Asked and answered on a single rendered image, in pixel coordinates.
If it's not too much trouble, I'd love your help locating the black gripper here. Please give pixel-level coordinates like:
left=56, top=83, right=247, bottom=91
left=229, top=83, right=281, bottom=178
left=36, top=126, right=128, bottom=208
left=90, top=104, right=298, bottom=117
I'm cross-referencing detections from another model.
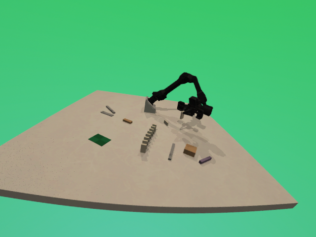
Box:
left=177, top=101, right=204, bottom=119

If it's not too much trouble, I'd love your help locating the dark green flat square mat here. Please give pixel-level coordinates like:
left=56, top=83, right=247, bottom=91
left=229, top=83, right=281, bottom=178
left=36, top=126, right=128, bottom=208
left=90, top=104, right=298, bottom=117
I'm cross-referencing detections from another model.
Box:
left=89, top=134, right=111, bottom=147

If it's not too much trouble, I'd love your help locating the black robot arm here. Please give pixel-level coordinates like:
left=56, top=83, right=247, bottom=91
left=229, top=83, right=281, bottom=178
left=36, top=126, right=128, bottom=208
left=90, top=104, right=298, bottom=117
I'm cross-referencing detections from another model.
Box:
left=148, top=73, right=213, bottom=116

